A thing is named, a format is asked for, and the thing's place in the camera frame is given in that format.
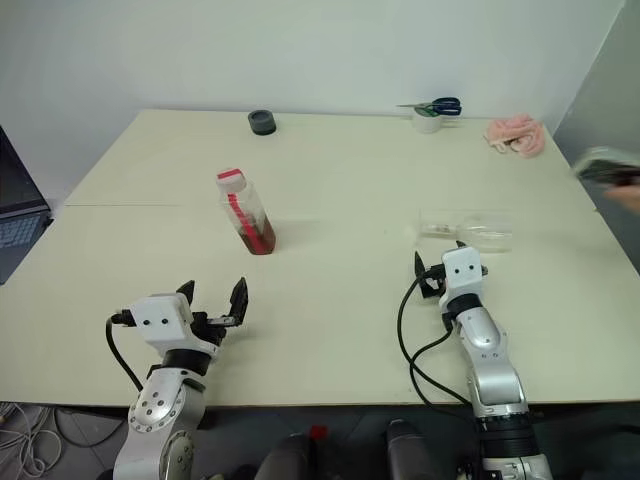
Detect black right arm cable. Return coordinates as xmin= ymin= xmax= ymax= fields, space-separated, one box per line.
xmin=397 ymin=276 xmax=482 ymax=407

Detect blue handled scissors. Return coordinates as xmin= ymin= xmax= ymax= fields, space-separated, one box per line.
xmin=396 ymin=96 xmax=463 ymax=118

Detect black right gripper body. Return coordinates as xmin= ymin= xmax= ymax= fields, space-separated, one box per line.
xmin=418 ymin=263 xmax=447 ymax=300

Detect bottle with red liquid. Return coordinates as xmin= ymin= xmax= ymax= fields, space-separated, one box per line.
xmin=215 ymin=168 xmax=278 ymax=257

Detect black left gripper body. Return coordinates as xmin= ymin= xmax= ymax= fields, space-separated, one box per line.
xmin=188 ymin=309 xmax=239 ymax=352

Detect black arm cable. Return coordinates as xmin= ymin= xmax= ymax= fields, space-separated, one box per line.
xmin=105 ymin=309 xmax=145 ymax=392
xmin=397 ymin=276 xmax=482 ymax=407

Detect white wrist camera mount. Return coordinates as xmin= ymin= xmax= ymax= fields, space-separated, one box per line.
xmin=127 ymin=294 xmax=222 ymax=359
xmin=438 ymin=245 xmax=489 ymax=307

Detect person's bare hand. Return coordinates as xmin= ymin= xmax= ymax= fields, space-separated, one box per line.
xmin=604 ymin=180 xmax=640 ymax=216

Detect pink cloth bundle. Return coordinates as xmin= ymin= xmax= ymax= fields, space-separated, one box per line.
xmin=483 ymin=113 xmax=547 ymax=161

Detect white floor cables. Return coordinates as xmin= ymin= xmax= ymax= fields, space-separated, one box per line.
xmin=0 ymin=399 xmax=57 ymax=477

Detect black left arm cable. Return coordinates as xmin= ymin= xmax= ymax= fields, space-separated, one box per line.
xmin=105 ymin=309 xmax=145 ymax=392

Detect white cup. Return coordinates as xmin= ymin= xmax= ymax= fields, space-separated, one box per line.
xmin=411 ymin=106 xmax=444 ymax=135

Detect dark rounded shape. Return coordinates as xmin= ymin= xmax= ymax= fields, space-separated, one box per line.
xmin=255 ymin=433 xmax=322 ymax=480
xmin=386 ymin=418 xmax=447 ymax=480

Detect dark laptop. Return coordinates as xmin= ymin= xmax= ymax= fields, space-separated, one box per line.
xmin=0 ymin=124 xmax=55 ymax=287

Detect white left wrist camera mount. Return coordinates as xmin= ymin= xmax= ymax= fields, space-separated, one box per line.
xmin=127 ymin=294 xmax=222 ymax=359

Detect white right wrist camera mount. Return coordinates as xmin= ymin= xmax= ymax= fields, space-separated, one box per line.
xmin=438 ymin=245 xmax=489 ymax=307

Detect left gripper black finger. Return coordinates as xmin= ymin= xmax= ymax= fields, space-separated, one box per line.
xmin=227 ymin=276 xmax=250 ymax=329
xmin=174 ymin=279 xmax=197 ymax=307

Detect clear wine glass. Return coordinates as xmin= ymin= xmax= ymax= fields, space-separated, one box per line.
xmin=416 ymin=208 xmax=517 ymax=254

